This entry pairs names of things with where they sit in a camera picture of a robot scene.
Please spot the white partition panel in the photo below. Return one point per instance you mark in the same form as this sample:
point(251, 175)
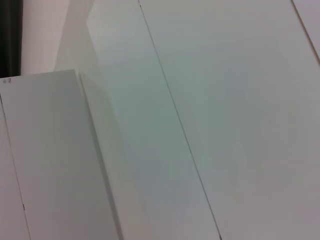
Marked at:
point(57, 155)

